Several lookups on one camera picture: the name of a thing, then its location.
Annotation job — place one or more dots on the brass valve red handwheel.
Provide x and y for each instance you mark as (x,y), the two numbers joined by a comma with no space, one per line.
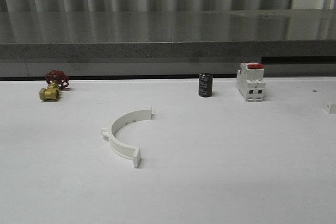
(56,80)

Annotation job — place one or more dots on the white circuit breaker red switch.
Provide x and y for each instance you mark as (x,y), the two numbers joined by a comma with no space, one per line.
(250,81)

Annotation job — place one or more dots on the grey stone counter ledge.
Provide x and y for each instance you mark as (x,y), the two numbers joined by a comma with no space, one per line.
(124,44)

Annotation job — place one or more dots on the black cylindrical capacitor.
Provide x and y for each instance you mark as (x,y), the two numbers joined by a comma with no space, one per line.
(205,85)

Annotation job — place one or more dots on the white half pipe clamp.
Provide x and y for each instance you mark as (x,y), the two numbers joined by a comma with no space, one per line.
(123,149)
(330,107)

